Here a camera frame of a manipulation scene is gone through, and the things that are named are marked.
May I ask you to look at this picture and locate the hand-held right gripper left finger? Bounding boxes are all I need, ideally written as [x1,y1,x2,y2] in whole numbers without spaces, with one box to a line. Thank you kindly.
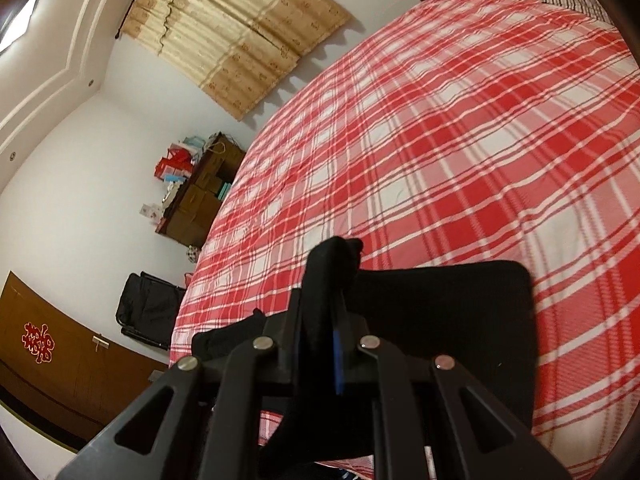
[54,285,306,480]

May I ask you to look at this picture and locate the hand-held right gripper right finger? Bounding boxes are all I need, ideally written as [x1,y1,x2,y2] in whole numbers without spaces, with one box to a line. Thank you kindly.
[332,305,573,480]

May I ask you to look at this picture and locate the black pants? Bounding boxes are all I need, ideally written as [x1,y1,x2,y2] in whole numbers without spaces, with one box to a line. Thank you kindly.
[191,236,538,480]

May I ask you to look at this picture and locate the black folding bag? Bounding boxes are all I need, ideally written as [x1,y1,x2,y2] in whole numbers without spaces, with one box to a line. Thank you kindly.
[116,272,187,350]

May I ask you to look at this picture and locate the brown wooden desk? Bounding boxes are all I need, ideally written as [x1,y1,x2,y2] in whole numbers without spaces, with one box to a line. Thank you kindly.
[155,132,247,248]

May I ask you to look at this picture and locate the brown wooden door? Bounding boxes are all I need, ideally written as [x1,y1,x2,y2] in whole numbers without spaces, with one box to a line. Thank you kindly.
[0,271,171,453]

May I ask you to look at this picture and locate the red gift bag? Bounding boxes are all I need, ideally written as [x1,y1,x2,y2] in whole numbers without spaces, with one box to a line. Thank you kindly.
[154,144,193,181]

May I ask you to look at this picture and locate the red paper door ornament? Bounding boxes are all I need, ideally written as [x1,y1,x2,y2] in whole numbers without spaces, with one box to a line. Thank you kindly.
[22,322,56,363]

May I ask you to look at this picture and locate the bed with red plaid sheet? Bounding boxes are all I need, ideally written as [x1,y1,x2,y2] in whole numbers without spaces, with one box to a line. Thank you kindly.
[169,0,640,480]

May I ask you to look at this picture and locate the beige window curtain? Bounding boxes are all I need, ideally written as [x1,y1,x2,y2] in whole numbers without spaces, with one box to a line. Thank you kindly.
[121,0,352,122]

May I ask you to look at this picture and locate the bright ceiling lamp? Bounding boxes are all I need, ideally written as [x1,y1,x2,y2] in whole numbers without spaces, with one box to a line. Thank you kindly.
[0,0,40,53]

